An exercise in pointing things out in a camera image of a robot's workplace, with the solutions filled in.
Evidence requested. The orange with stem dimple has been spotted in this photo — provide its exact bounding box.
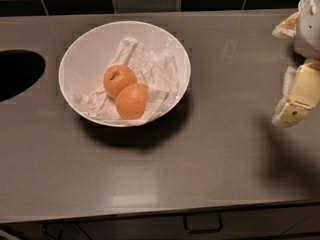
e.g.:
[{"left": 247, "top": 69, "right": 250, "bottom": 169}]
[{"left": 103, "top": 65, "right": 137, "bottom": 99}]

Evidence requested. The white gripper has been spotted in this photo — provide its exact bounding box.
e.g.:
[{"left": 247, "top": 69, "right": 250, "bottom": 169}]
[{"left": 272, "top": 0, "right": 320, "bottom": 128}]

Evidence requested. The white crumpled paper towel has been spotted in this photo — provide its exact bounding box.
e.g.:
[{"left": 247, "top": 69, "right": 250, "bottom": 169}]
[{"left": 72, "top": 38, "right": 180, "bottom": 126}]

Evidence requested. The black left drawer handle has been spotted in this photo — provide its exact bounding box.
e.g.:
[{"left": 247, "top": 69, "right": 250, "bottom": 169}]
[{"left": 42, "top": 223, "right": 63, "bottom": 240}]

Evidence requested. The white bowl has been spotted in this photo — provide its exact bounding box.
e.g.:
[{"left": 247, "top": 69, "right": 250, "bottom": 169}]
[{"left": 59, "top": 21, "right": 191, "bottom": 127}]

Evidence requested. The black drawer handle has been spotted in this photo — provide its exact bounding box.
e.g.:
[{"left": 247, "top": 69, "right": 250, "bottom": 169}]
[
  {"left": 183, "top": 214, "right": 224, "bottom": 234},
  {"left": 42, "top": 223, "right": 63, "bottom": 240}
]

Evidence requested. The smooth orange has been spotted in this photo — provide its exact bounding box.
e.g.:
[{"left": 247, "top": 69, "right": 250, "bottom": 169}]
[{"left": 116, "top": 83, "right": 149, "bottom": 120}]

